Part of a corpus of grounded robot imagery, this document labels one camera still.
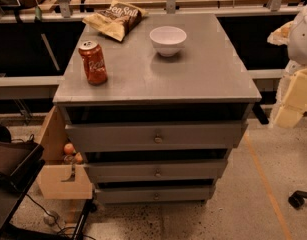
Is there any red coke can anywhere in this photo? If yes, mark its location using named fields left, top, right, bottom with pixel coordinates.
left=78, top=41, right=108, bottom=85

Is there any grey metal railing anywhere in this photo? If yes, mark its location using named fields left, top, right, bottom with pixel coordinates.
left=0, top=6, right=303, bottom=100

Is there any sea salt chip bag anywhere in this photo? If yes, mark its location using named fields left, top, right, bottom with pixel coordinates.
left=83, top=0, right=148, bottom=42

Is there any wooden side box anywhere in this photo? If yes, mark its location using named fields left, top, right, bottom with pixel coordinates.
left=37, top=106, right=92, bottom=199

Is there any orange fruit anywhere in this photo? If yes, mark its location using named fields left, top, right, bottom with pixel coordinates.
left=63, top=143, right=75, bottom=155

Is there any white ceramic bowl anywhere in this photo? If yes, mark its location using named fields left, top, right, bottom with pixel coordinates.
left=149, top=26, right=187, bottom=57

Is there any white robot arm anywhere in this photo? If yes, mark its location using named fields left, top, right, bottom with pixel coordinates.
left=267, top=5, right=307, bottom=128

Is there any black cart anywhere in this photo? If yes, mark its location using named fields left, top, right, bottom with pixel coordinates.
left=0, top=124, right=92, bottom=240

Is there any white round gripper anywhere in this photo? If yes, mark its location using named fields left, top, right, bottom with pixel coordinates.
left=274, top=60, right=307, bottom=128

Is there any grey drawer cabinet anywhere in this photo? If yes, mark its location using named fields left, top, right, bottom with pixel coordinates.
left=54, top=14, right=261, bottom=204

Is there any black chair caster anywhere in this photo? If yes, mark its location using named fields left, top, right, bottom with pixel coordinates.
left=288, top=190, right=307, bottom=209

